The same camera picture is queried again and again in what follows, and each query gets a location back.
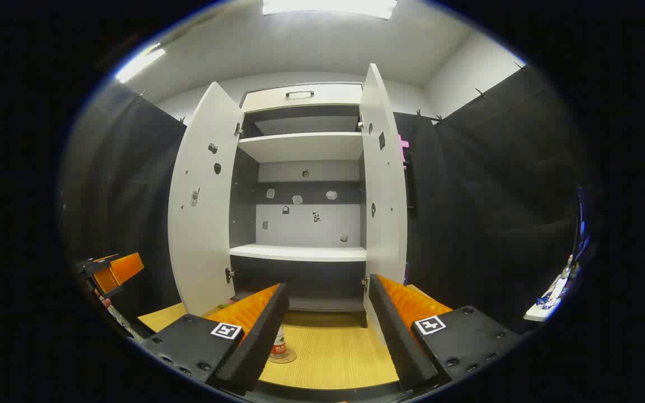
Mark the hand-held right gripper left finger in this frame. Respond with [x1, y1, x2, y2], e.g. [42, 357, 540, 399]
[141, 283, 289, 395]

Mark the white cabinet drawer front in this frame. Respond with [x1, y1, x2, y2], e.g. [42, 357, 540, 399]
[241, 83, 363, 113]

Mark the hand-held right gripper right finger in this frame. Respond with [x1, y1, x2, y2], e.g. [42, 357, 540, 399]
[368, 274, 525, 392]

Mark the white cabinet door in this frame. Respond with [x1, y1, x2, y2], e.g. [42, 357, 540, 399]
[359, 63, 409, 336]
[167, 82, 245, 317]

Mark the white side table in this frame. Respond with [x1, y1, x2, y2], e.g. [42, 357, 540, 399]
[523, 301, 562, 323]

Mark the blue white packet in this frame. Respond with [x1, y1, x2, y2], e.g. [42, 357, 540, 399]
[535, 275, 571, 310]

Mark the narrow ceiling light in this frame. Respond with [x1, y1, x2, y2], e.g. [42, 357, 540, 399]
[115, 47, 166, 84]

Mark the white grey cabinet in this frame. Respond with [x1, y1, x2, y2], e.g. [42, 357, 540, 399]
[167, 63, 410, 336]

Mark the clear plastic bottle red label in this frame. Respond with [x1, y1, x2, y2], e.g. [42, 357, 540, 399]
[269, 325, 298, 364]

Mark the white cabinet shelf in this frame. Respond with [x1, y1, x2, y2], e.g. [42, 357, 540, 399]
[237, 132, 363, 163]
[230, 244, 368, 263]

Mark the black backdrop cloth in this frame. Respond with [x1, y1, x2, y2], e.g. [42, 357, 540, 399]
[60, 84, 187, 322]
[392, 66, 599, 332]

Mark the long ceiling light panel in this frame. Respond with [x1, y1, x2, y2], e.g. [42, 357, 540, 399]
[262, 0, 398, 21]

